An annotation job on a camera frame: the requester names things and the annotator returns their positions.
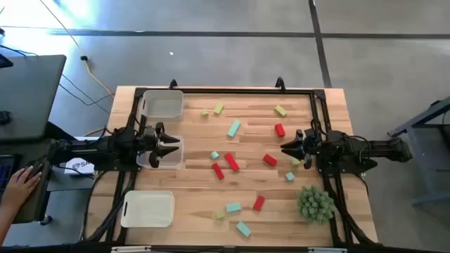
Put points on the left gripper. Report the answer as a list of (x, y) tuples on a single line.
[(153, 147)]

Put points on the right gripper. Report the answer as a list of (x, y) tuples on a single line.
[(311, 145)]

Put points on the small green block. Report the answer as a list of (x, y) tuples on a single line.
[(220, 215), (295, 162), (204, 112)]

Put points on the small teal block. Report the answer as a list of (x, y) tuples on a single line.
[(214, 155), (289, 176)]

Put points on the long green block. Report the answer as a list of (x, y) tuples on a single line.
[(219, 108), (280, 110)]

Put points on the long red block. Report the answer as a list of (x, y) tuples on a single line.
[(218, 171), (231, 162)]

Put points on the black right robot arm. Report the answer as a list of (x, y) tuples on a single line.
[(369, 149)]

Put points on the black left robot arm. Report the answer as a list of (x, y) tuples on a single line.
[(105, 151)]

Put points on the person's forearm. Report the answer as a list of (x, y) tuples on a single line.
[(4, 225)]

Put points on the clear plastic bin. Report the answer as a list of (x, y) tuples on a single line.
[(175, 161), (147, 209), (161, 105)]

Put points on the green artificial plant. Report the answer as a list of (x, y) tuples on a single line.
[(315, 205)]

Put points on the black table clamp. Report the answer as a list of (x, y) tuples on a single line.
[(173, 84), (280, 83)]

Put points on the white printed box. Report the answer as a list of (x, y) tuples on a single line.
[(81, 165)]

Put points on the blue-grey metal cart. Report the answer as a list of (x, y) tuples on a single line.
[(422, 117)]

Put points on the black desk caster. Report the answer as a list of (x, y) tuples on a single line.
[(45, 220)]

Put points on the grey desk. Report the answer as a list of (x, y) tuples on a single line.
[(31, 98), (21, 147)]

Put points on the person's hand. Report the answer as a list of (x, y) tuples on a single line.
[(21, 184)]

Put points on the black keyboard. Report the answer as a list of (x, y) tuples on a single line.
[(5, 168)]

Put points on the small black desk device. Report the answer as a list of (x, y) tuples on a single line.
[(4, 61)]

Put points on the black aluminium table frame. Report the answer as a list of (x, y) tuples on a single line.
[(246, 91)]

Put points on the white bracket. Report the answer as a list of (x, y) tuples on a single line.
[(327, 250), (130, 249)]

